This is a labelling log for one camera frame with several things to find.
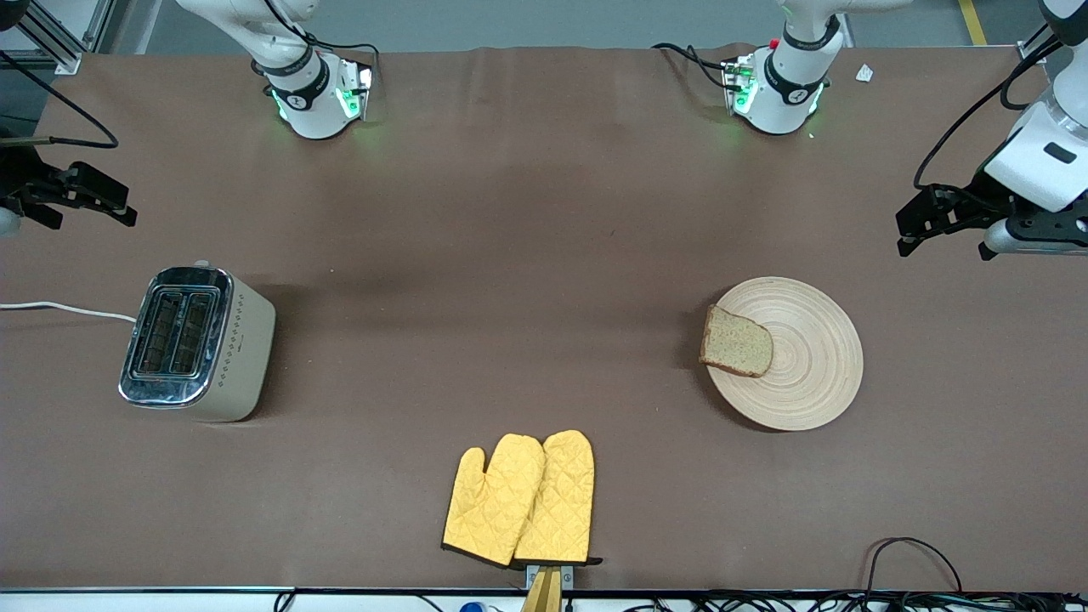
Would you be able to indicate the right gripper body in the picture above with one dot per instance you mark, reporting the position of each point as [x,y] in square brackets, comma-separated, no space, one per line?
[19,183]

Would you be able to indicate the round wooden plate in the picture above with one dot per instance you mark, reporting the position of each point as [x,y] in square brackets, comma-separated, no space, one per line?
[816,365]

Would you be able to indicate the brown bread slice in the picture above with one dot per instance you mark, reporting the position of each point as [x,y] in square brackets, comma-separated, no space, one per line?
[735,344]

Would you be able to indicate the beige chrome two-slot toaster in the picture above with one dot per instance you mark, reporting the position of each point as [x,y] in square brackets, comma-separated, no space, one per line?
[229,357]

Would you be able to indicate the small white paper scrap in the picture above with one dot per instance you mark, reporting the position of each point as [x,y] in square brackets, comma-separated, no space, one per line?
[864,73]

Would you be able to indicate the brown table mat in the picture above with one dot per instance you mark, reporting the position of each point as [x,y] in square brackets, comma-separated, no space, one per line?
[544,212]

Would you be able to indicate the yellow quilted oven mitt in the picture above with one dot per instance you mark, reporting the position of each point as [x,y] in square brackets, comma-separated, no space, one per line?
[489,510]
[561,501]

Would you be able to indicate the aluminium frame profile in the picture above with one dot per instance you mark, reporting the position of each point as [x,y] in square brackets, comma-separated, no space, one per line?
[1030,51]
[51,42]

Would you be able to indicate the small metal bracket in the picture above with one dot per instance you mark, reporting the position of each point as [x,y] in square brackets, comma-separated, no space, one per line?
[568,578]

